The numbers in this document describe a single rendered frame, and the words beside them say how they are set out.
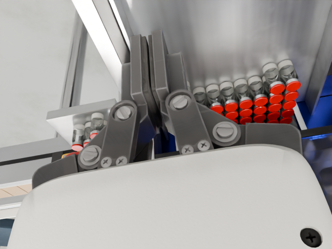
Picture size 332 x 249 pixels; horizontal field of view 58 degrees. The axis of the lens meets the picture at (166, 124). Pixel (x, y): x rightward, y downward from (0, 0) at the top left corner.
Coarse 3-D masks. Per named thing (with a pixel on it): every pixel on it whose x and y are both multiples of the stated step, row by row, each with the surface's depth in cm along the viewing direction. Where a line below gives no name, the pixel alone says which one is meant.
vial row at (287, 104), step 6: (222, 102) 49; (282, 102) 47; (288, 102) 46; (294, 102) 46; (240, 108) 48; (258, 108) 47; (264, 108) 47; (270, 108) 47; (276, 108) 47; (288, 108) 47; (222, 114) 48; (228, 114) 48; (234, 114) 48; (240, 114) 48; (246, 114) 48; (258, 114) 48
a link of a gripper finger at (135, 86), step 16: (144, 48) 14; (128, 64) 15; (144, 64) 13; (128, 80) 14; (144, 80) 13; (128, 96) 13; (144, 96) 13; (144, 112) 13; (144, 128) 13; (96, 144) 12; (144, 144) 14; (80, 160) 12; (96, 160) 12
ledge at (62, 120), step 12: (72, 108) 54; (84, 108) 53; (96, 108) 52; (108, 108) 52; (48, 120) 54; (60, 120) 54; (72, 120) 54; (84, 120) 54; (60, 132) 57; (72, 132) 57
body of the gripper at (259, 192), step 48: (48, 192) 10; (96, 192) 10; (144, 192) 9; (192, 192) 9; (240, 192) 9; (288, 192) 8; (48, 240) 9; (96, 240) 9; (144, 240) 8; (192, 240) 8; (240, 240) 8; (288, 240) 8
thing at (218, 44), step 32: (128, 0) 35; (160, 0) 36; (192, 0) 36; (224, 0) 36; (256, 0) 36; (288, 0) 37; (320, 0) 37; (128, 32) 36; (192, 32) 40; (224, 32) 40; (256, 32) 40; (288, 32) 41; (320, 32) 41; (192, 64) 44; (224, 64) 45; (256, 64) 45; (320, 64) 44
